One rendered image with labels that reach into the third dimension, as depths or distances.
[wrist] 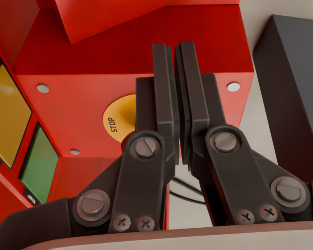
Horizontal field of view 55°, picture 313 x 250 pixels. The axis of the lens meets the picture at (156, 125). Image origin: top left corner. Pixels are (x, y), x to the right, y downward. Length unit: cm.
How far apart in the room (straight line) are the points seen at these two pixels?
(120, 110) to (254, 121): 136
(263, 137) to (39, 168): 151
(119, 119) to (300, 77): 75
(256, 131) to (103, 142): 141
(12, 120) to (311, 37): 100
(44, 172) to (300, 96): 73
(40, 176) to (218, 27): 17
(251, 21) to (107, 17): 94
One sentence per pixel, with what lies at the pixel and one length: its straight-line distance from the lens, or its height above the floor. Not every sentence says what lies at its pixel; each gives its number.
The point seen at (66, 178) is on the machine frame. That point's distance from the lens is 52.
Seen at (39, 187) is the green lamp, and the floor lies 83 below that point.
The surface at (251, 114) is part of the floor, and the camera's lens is 151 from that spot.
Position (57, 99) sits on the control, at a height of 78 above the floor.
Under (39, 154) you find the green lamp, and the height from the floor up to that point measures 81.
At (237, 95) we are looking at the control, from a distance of 21.
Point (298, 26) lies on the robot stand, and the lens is 114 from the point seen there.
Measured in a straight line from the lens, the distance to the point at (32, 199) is 24.
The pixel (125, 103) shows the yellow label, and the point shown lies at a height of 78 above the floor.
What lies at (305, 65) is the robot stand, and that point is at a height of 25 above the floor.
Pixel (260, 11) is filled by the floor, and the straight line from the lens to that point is 113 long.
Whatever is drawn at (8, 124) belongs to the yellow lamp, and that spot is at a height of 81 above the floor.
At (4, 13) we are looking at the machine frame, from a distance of 39.
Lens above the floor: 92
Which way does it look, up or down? 37 degrees down
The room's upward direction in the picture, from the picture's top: 177 degrees counter-clockwise
